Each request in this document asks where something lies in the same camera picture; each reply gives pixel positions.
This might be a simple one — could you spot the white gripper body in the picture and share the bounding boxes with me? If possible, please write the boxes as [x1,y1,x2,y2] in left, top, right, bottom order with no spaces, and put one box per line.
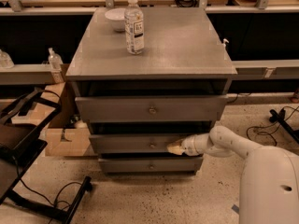
[181,133,212,156]

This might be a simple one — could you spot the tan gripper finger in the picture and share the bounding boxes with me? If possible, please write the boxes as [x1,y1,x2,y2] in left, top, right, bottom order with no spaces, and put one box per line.
[167,139,184,155]

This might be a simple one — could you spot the grey drawer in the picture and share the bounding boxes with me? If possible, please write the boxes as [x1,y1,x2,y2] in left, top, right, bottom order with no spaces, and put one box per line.
[76,91,227,123]
[90,121,211,154]
[99,155,203,174]

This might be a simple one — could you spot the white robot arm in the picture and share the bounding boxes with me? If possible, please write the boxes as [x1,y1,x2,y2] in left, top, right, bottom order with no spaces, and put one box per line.
[167,126,299,224]

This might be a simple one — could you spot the grey bottom drawer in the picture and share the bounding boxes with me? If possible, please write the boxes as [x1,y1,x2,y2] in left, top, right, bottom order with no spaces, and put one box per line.
[99,155,203,174]

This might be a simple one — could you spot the grey wooden drawer cabinet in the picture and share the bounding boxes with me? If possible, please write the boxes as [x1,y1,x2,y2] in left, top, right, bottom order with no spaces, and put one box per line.
[66,7,236,161]

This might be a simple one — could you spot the grey top drawer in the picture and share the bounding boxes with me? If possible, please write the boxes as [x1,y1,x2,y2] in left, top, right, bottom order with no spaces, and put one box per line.
[76,91,227,123]

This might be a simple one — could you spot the black stand foot right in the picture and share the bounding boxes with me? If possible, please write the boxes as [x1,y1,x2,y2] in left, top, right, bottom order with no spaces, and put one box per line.
[269,109,299,144]

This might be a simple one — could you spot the small white spray bottle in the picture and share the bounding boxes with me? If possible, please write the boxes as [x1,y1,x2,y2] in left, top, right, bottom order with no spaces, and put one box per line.
[222,38,229,60]

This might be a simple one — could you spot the cardboard box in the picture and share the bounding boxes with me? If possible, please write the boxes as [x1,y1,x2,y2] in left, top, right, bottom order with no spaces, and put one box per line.
[41,64,95,157]

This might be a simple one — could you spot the clear plastic water bottle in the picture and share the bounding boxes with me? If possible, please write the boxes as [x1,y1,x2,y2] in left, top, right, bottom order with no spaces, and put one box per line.
[124,0,144,54]

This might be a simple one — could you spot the white ceramic bowl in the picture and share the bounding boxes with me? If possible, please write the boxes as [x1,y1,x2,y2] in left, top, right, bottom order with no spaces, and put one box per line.
[105,8,125,32]

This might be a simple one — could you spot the small clear pump bottle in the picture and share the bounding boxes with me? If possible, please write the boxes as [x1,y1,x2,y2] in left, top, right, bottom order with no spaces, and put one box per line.
[48,48,63,70]

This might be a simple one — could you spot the black metal cart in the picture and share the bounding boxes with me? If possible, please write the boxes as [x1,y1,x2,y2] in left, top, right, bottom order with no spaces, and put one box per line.
[0,88,93,224]

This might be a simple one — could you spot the black floor cable left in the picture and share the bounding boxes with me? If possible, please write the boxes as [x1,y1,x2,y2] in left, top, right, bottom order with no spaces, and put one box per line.
[12,156,83,224]

